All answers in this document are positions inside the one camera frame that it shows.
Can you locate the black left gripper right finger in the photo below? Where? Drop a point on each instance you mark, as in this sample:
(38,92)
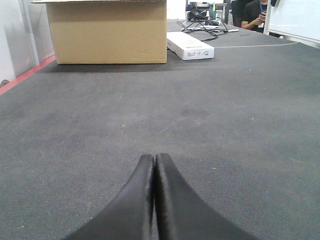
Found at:
(181,214)

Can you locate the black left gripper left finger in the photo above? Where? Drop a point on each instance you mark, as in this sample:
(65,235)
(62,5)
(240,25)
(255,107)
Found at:
(129,215)

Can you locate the long white carton box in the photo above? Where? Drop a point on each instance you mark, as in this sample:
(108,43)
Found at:
(187,47)

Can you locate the large cardboard box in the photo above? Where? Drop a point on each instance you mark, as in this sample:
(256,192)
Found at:
(107,31)

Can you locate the person in black shirt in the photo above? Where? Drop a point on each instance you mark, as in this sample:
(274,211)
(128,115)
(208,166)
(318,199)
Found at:
(249,14)

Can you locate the white board with aluminium frame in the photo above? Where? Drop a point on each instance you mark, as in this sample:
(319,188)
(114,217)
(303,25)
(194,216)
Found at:
(296,20)

